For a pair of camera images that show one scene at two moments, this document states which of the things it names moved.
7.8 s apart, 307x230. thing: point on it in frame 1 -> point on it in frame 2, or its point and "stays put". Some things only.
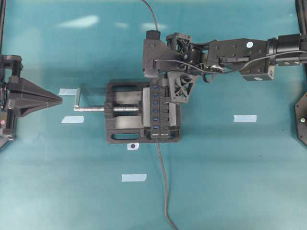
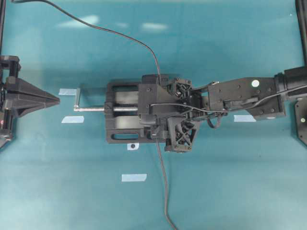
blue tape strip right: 245,118 stays put
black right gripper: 184,56 -> 192,103
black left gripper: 24,96 stays put
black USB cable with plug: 153,34 -> 100,28
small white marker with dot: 134,146 stays put
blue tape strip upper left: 67,92 stays put
